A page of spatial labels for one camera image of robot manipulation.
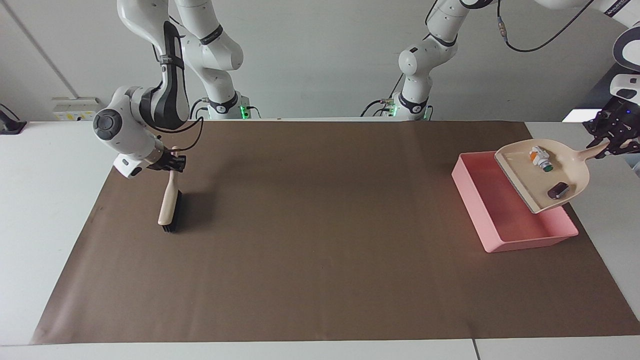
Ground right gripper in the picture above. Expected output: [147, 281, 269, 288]
[148, 148, 175, 172]

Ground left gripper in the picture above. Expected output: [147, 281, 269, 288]
[582, 97, 640, 159]

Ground beige brush with black bristles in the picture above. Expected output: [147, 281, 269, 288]
[158, 145, 184, 234]

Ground beige dustpan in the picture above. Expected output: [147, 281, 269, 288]
[494, 139, 612, 215]

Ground pink plastic bin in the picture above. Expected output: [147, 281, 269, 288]
[451, 152, 580, 253]

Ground small white orange green part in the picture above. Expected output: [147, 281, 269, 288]
[529, 146, 555, 174]

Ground black stand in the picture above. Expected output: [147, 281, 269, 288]
[0, 104, 27, 135]

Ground black cable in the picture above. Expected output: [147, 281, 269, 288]
[189, 98, 210, 121]
[360, 73, 405, 119]
[496, 0, 597, 53]
[150, 116, 205, 152]

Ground white wall socket strip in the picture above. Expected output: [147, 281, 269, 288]
[51, 97, 102, 122]

